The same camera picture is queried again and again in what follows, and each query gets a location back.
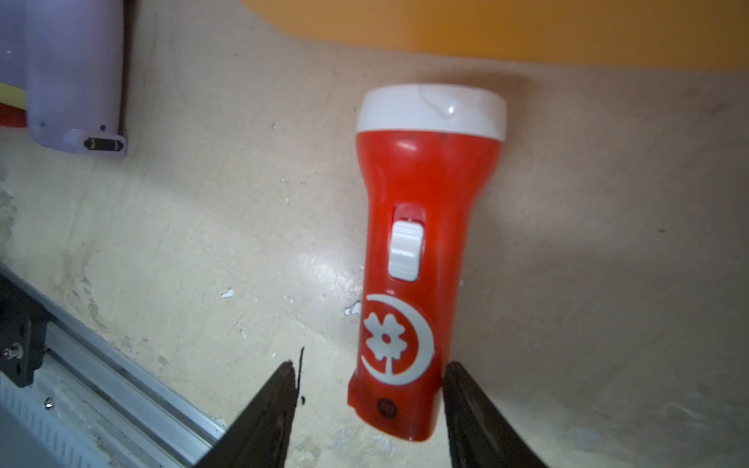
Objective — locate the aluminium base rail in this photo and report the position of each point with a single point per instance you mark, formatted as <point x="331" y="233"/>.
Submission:
<point x="70" y="399"/>

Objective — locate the purple flashlight yellow head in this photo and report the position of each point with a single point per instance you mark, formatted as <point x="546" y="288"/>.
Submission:
<point x="74" y="75"/>

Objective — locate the yellow plastic storage tray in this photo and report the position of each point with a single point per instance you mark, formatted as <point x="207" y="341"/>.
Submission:
<point x="672" y="34"/>

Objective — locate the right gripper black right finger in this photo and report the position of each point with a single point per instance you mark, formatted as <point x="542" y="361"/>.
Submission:
<point x="479" y="435"/>

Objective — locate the red flashlight white logo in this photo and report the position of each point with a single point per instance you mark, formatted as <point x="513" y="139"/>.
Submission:
<point x="426" y="152"/>

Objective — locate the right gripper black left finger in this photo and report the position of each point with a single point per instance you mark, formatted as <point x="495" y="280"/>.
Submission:
<point x="260" y="437"/>

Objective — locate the purple flashlight yellow rim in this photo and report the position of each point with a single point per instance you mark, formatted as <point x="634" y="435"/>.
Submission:
<point x="13" y="53"/>

